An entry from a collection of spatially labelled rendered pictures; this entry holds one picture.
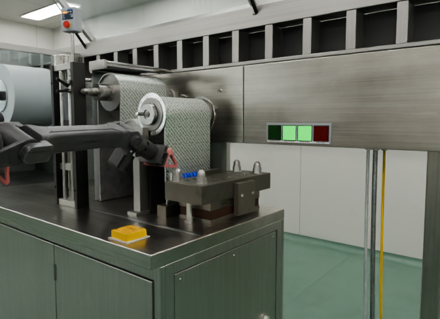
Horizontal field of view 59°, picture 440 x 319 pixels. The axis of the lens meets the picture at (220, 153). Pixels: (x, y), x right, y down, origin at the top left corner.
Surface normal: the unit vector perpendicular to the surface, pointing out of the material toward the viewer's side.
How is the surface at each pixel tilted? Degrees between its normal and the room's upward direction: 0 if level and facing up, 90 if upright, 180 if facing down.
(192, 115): 90
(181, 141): 90
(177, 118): 90
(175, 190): 90
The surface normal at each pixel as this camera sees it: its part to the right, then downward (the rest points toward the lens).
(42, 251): -0.62, 0.07
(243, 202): 0.78, 0.05
